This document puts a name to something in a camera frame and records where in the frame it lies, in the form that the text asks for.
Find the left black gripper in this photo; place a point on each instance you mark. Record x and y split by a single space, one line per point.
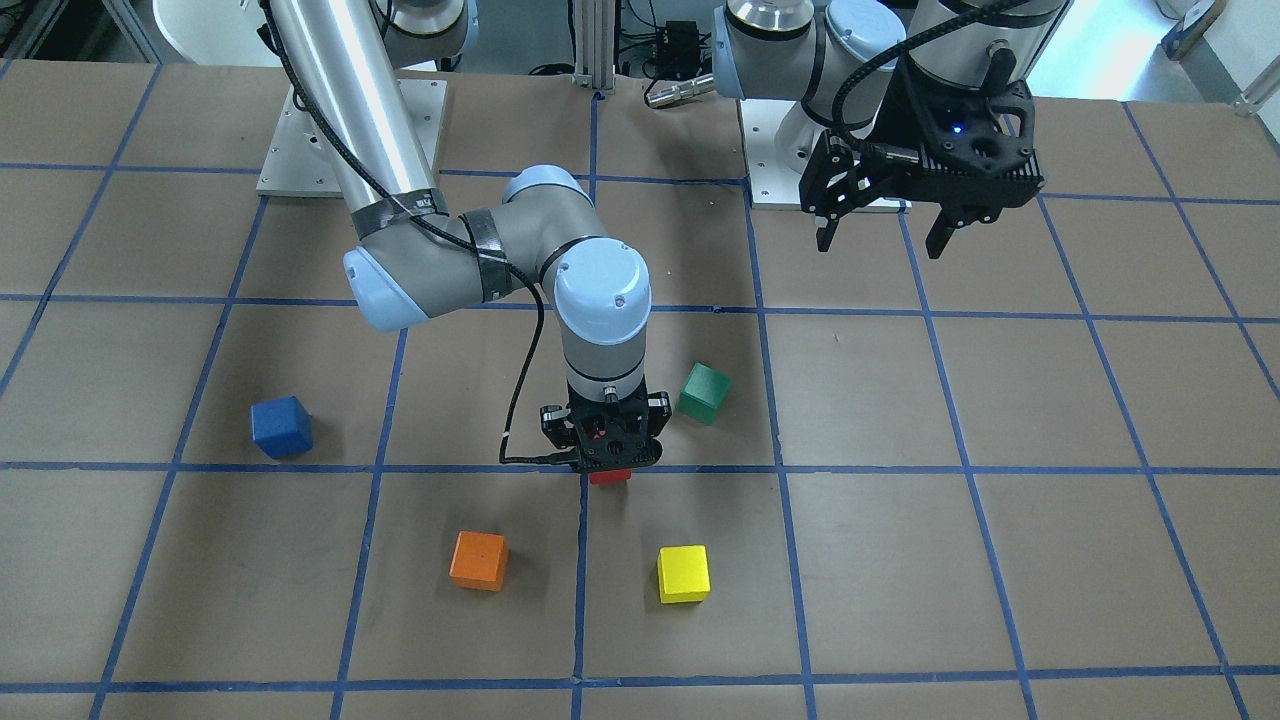
903 118

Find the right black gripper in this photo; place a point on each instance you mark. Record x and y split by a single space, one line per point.
553 420

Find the red block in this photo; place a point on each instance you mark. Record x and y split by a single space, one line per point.
610 477

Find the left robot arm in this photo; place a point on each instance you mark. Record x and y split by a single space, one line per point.
836 60

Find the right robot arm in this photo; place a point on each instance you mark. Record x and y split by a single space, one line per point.
416 259

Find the green block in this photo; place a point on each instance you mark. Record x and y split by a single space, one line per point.
703 394

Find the yellow block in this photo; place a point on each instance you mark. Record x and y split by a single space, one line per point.
683 574

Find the orange block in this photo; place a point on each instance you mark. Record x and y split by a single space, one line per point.
479 561

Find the blue block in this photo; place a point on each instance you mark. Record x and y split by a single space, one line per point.
281 427

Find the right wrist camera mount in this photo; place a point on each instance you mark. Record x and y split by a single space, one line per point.
612 447

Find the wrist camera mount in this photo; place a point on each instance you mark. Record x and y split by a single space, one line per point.
612 447
976 151

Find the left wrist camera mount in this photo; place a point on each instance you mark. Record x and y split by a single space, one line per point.
976 151

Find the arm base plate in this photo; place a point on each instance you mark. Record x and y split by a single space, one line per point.
296 164
775 150

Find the aluminium frame post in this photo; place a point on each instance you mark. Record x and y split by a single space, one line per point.
594 38

